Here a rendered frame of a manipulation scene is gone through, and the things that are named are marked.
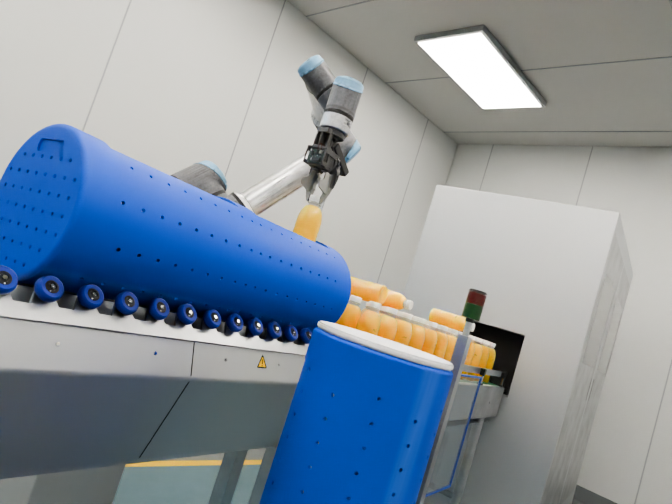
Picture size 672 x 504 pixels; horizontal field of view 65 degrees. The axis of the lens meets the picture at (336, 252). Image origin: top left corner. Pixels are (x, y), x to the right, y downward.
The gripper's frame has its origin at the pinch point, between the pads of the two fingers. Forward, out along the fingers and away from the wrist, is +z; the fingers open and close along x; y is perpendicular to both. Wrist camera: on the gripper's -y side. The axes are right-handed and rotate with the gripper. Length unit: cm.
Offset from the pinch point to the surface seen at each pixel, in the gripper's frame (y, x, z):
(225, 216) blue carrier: 42.8, 11.1, 16.4
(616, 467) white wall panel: -422, 78, 93
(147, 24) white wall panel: -83, -257, -118
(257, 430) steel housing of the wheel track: 5, 9, 66
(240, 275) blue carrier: 36.0, 14.2, 27.4
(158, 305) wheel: 52, 11, 38
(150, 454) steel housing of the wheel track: 38, 8, 70
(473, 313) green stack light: -52, 38, 17
